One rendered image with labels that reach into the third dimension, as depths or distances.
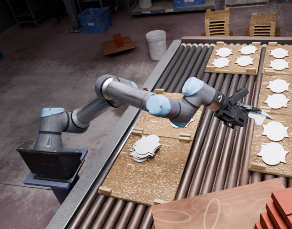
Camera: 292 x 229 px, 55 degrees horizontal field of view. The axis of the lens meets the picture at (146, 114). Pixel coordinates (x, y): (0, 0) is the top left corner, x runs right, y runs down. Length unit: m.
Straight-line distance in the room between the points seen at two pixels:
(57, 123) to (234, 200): 0.95
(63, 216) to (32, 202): 1.44
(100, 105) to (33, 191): 1.62
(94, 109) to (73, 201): 0.46
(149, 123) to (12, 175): 1.88
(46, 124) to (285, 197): 1.15
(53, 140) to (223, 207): 0.90
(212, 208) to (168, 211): 0.16
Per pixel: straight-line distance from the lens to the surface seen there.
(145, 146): 1.42
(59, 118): 1.55
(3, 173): 3.23
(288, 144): 1.50
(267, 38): 2.44
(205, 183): 1.32
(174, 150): 1.44
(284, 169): 1.39
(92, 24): 5.81
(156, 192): 1.28
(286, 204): 0.81
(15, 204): 2.88
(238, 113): 1.11
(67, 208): 1.38
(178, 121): 1.07
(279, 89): 1.84
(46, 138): 1.53
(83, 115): 1.53
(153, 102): 0.96
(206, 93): 1.05
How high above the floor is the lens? 1.96
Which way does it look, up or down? 37 degrees down
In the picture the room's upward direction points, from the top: 11 degrees counter-clockwise
